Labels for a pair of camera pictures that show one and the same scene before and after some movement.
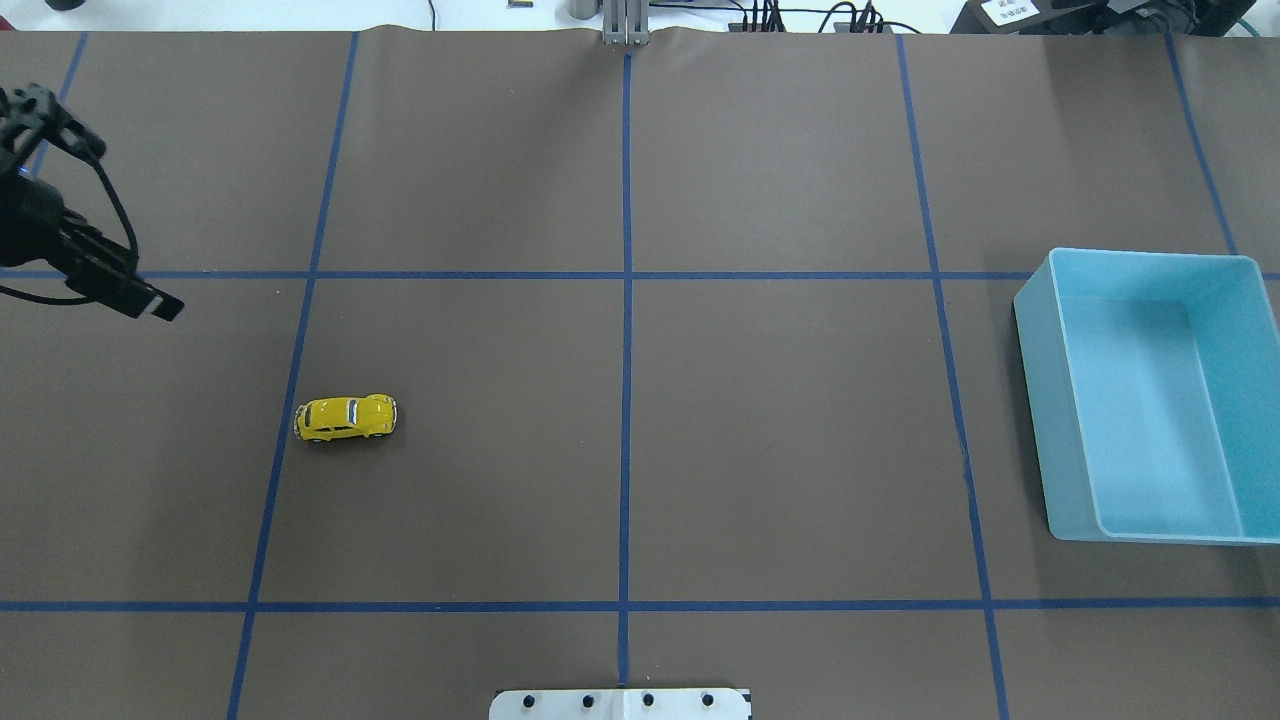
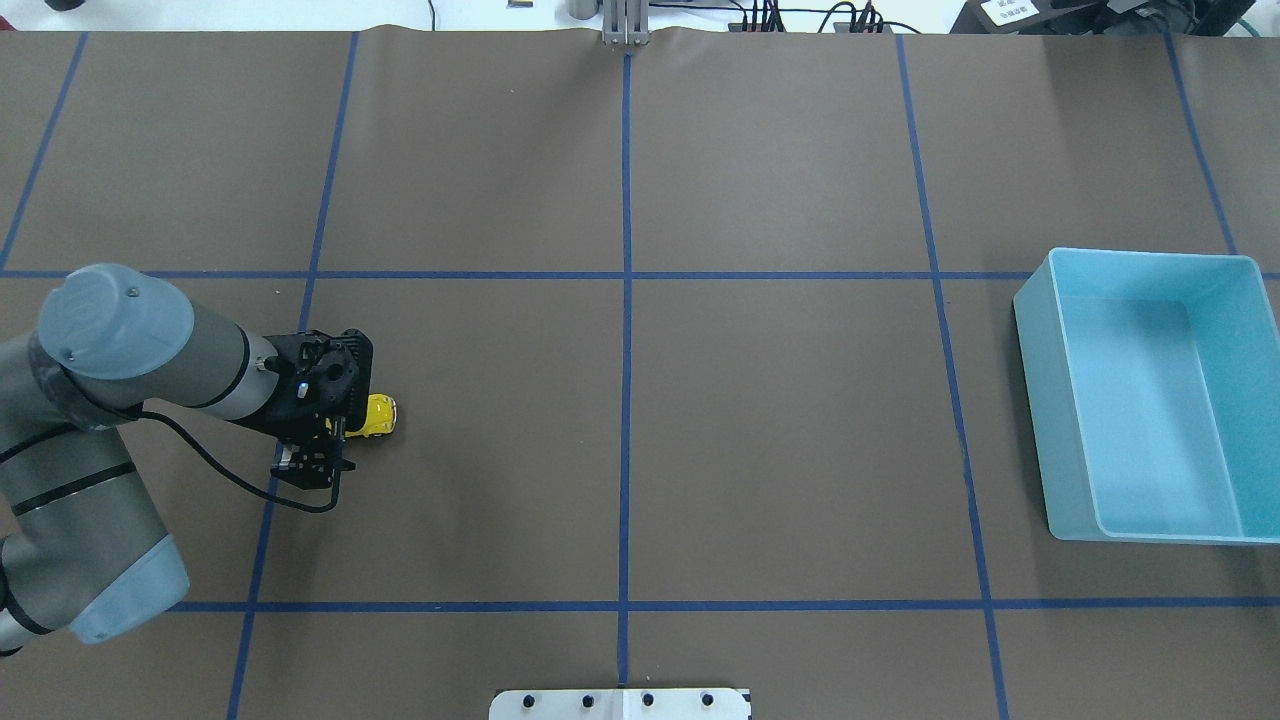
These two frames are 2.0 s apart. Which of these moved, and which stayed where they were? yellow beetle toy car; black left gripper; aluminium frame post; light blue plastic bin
Moved: black left gripper
Stayed: yellow beetle toy car; aluminium frame post; light blue plastic bin
